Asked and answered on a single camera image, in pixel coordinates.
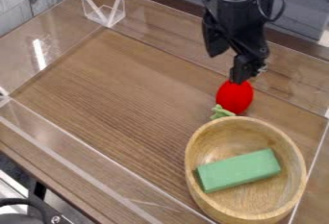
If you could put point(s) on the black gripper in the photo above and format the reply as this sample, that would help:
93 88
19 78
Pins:
233 25

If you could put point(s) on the green rectangular block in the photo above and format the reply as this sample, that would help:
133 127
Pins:
237 170

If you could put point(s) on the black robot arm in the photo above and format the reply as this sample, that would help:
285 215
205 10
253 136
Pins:
233 25

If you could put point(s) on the brown wooden bowl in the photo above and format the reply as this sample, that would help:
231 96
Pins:
264 201

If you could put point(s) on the red toy strawberry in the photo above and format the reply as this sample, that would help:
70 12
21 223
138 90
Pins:
233 99

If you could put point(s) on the clear acrylic corner bracket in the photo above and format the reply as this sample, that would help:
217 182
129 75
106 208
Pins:
105 15

